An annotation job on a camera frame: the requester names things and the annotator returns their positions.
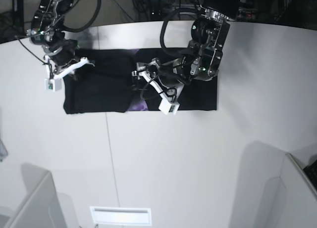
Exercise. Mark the white table slot plate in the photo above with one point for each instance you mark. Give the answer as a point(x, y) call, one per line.
point(121, 216)

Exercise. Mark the black keyboard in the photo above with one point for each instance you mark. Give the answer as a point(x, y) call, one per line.
point(311, 172)

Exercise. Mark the black T-shirt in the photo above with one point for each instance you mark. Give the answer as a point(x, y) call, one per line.
point(108, 85)

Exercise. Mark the white partition panel right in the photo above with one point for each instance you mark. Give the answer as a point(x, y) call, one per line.
point(289, 200)

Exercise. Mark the white partition panel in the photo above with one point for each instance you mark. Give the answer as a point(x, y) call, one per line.
point(289, 200)
point(42, 206)

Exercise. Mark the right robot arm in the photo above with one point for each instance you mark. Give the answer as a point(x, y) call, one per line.
point(48, 31)

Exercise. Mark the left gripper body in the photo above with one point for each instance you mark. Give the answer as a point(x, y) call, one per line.
point(170, 73)

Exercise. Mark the white partition panel left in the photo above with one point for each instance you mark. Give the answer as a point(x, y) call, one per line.
point(42, 206)

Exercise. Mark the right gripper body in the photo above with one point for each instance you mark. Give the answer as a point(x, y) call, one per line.
point(60, 55)

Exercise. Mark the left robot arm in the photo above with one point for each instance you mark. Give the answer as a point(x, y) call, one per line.
point(201, 58)

